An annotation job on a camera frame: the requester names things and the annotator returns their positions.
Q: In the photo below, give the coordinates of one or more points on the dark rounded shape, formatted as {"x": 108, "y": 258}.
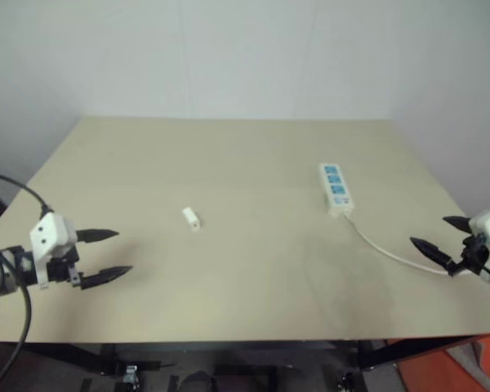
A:
{"x": 196, "y": 383}

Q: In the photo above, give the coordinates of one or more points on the white plug adapter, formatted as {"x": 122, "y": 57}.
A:
{"x": 192, "y": 219}

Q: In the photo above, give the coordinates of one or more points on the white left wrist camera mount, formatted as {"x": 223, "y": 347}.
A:
{"x": 49, "y": 230}

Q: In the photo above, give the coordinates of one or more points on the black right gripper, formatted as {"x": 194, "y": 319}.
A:
{"x": 475, "y": 253}

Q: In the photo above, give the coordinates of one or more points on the black metal table frame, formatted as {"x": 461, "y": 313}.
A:
{"x": 412, "y": 347}

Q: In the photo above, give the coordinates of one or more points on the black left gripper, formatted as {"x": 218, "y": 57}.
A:
{"x": 59, "y": 270}

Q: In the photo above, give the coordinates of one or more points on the orange box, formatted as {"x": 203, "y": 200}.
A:
{"x": 465, "y": 367}

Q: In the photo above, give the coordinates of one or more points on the white power strip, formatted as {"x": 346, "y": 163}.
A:
{"x": 337, "y": 190}

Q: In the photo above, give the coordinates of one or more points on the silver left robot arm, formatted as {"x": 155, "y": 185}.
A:
{"x": 0, "y": 271}

